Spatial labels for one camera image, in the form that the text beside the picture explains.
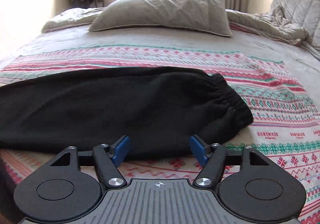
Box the black pants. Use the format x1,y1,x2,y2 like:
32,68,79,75
1,67,253,159

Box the red green patterned blanket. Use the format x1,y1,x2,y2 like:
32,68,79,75
1,45,319,223

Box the crumpled beige duvet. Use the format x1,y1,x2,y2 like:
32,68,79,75
41,6,309,45

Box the grey bed sheet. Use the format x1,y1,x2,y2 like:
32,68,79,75
20,25,319,93

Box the grey pillow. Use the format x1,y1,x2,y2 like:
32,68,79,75
89,0,232,37

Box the grey quilted headboard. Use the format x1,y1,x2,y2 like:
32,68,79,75
271,0,319,51

